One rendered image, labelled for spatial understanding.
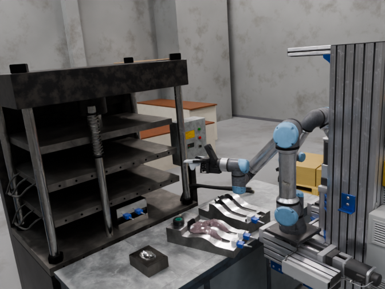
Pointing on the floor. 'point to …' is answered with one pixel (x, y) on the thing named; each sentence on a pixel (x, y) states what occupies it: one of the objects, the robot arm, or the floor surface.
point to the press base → (34, 270)
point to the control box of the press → (193, 149)
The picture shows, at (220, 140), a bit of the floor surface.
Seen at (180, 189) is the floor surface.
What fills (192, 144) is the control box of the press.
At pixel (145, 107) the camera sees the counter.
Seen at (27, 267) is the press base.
